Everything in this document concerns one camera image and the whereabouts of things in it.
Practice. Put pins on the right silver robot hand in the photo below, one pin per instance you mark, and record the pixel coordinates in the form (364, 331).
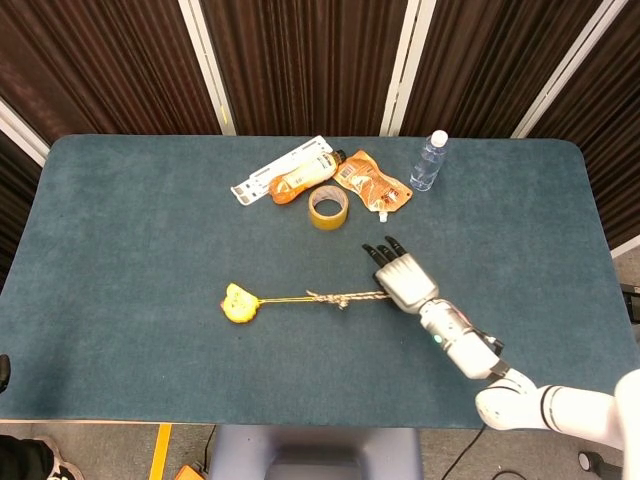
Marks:
(407, 282)

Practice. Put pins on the yellow tape measure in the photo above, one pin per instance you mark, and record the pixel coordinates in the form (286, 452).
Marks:
(239, 304)

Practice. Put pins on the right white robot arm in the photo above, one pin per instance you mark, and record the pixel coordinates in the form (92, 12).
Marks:
(470, 350)

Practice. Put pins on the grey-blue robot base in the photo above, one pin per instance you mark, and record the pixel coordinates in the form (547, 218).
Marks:
(315, 452)

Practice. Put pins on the clear brown packing tape roll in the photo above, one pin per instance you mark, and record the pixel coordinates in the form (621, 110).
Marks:
(327, 220)

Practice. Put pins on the orange spout pouch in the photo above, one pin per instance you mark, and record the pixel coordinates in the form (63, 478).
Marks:
(370, 182)

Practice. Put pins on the clear water bottle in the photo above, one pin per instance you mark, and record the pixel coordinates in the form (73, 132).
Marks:
(427, 162)

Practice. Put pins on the orange drink bottle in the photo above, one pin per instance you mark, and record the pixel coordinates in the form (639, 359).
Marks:
(305, 176)

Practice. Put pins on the white plastic strip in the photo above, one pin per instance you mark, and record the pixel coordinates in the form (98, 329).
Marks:
(270, 175)

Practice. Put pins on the black device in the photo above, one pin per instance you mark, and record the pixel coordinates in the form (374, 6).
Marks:
(631, 300)

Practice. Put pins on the brown pleated screen panel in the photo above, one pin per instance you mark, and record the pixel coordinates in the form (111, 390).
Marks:
(605, 125)
(490, 60)
(15, 200)
(305, 60)
(100, 60)

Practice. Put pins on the black cylinder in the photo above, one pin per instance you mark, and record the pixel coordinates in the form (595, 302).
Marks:
(590, 461)

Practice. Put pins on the blue felt table cover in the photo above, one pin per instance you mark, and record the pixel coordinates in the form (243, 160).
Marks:
(150, 225)

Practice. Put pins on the orange floor object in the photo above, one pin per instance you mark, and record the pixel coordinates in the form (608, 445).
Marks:
(190, 473)

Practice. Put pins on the black and white bag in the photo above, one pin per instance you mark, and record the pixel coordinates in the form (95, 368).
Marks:
(25, 460)

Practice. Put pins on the white screen frame post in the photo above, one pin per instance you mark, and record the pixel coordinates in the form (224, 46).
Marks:
(627, 246)
(210, 65)
(402, 70)
(565, 75)
(22, 132)

